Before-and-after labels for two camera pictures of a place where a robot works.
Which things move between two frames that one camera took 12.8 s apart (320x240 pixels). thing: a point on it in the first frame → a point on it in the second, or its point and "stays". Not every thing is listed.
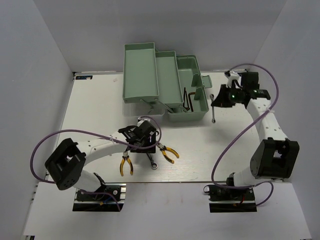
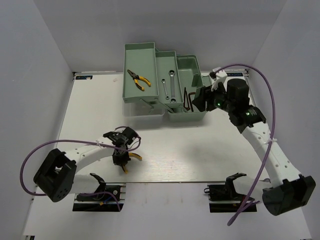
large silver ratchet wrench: (154, 165) → (172, 73)
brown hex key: (188, 108) stays
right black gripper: (220, 100) → (206, 94)
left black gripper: (153, 140) → (120, 160)
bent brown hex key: (190, 102) stays
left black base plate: (87, 202) stays
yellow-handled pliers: (163, 148) → (136, 78)
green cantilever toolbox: (157, 82) stays
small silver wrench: (212, 96) → (163, 81)
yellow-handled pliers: (125, 155) → (131, 155)
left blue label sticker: (84, 77) stays
